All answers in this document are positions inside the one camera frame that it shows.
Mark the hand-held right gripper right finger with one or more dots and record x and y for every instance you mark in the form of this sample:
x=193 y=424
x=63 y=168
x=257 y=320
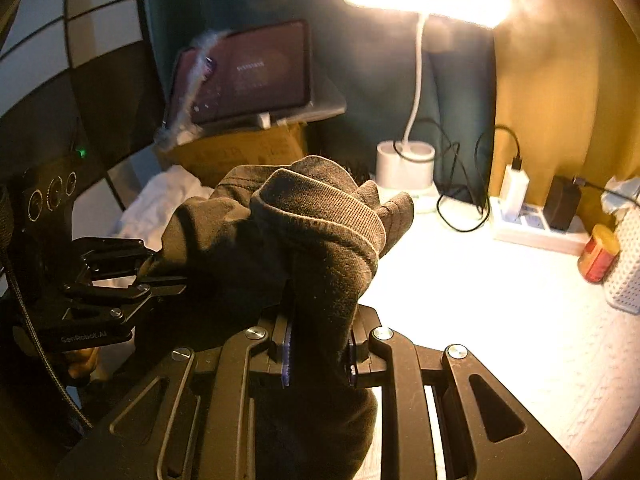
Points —
x=352 y=365

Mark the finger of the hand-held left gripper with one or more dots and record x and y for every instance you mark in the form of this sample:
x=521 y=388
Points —
x=115 y=257
x=110 y=300

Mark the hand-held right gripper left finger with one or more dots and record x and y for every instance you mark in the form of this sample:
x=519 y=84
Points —
x=286 y=360

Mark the brown t-shirt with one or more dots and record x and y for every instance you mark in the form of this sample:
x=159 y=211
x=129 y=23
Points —
x=300 y=240

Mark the person's left hand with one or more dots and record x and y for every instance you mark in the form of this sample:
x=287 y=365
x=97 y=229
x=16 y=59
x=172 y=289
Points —
x=82 y=364

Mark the white cloth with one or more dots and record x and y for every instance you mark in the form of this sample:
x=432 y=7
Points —
x=155 y=205

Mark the cardboard box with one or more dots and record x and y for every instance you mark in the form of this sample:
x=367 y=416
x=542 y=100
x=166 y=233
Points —
x=240 y=152

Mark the white fluffy duster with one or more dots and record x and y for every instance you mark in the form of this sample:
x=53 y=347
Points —
x=197 y=80

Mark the white desk lamp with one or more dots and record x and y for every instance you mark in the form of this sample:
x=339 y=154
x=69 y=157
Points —
x=405 y=165

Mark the white power strip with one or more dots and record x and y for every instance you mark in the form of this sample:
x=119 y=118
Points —
x=530 y=232

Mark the dark tablet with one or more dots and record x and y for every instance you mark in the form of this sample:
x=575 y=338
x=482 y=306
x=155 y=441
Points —
x=250 y=75

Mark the white charger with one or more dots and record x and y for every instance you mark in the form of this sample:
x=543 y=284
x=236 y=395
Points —
x=515 y=190

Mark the black charger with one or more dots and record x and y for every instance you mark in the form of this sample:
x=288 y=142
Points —
x=560 y=205

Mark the red tin can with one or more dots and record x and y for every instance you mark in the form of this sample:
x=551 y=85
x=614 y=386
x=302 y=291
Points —
x=597 y=255

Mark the white perforated plastic basket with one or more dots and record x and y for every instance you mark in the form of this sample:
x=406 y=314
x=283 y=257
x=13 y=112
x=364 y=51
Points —
x=627 y=270

